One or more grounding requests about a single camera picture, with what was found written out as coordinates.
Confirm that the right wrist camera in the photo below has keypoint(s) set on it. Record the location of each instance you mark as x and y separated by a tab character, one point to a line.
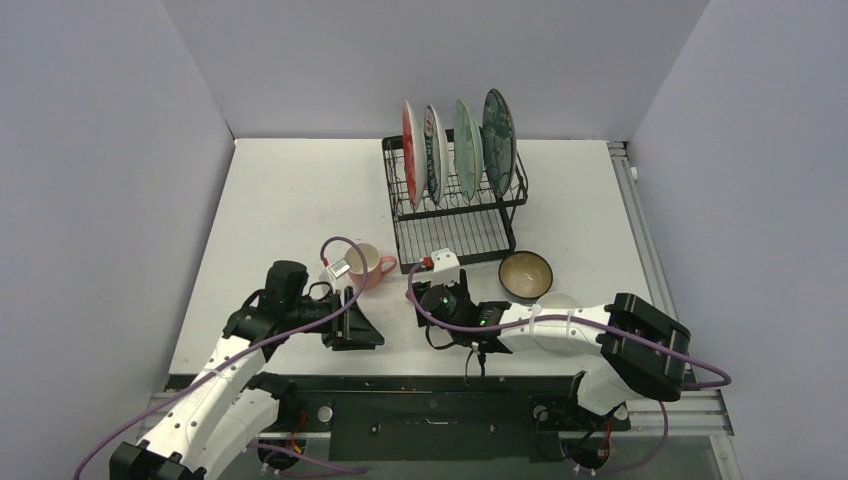
444	266

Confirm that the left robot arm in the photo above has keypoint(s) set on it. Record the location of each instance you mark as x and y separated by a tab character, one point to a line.
249	339

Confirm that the black wire dish rack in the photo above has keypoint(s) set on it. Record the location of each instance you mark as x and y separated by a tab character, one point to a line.
479	230

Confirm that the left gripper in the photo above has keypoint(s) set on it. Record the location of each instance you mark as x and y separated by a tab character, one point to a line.
351	331

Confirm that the dark blue plate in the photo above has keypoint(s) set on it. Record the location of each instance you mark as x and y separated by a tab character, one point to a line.
499	142

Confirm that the white plate blue rim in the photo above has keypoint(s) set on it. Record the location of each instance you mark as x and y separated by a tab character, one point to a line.
436	150

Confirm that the aluminium rail right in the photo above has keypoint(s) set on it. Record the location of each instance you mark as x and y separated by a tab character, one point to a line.
697	412

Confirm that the light green flower plate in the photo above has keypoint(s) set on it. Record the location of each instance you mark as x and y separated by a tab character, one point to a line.
468	150

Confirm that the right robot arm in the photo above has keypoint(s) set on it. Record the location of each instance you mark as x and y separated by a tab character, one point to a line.
634	349

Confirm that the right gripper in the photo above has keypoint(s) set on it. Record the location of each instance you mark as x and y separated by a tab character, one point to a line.
419	294

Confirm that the brown black bowl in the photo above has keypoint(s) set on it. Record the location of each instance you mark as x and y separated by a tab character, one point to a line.
526	275

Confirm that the white bowl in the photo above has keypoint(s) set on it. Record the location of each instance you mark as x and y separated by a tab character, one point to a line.
558	301

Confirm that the large pink mug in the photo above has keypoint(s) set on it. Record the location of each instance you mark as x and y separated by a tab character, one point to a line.
371	271

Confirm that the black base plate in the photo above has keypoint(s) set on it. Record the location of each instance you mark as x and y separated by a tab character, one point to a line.
394	418

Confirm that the red teal plate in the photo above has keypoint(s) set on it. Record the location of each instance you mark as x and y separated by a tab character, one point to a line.
415	163

